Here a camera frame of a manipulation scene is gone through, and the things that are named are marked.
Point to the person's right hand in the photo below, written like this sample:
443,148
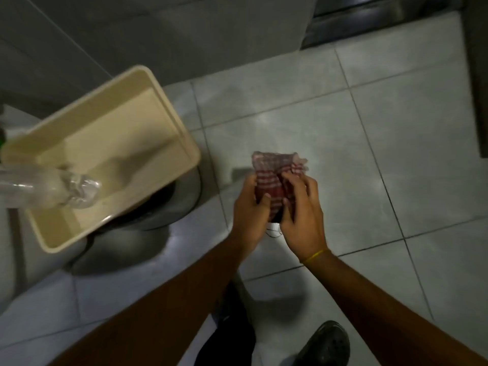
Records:
305,221

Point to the person's left hand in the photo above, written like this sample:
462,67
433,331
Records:
247,217

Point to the person's right thumb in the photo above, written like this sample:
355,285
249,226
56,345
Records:
289,190

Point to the person's left thumb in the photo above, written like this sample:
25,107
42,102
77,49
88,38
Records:
264,203

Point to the red striped cloth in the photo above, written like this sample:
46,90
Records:
273,175

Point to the person's right forearm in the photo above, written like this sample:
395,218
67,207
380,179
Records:
381,312

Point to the person's left forearm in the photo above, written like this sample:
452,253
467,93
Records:
164,316

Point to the yellow wrist thread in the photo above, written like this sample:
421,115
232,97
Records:
315,256

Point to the dark round metal basin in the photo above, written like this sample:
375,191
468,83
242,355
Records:
171,209

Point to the person's dark trouser leg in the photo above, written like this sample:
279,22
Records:
228,335

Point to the black perforated clog shoe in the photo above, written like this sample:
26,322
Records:
327,344

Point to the beige plastic tub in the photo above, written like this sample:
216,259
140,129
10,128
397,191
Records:
110,148

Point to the metal door threshold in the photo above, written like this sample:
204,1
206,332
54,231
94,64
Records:
381,18

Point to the clear plastic bottle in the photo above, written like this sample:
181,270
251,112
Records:
57,186

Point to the green object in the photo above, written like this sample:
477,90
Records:
2,137

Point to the dark door frame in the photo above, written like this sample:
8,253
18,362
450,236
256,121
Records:
478,72

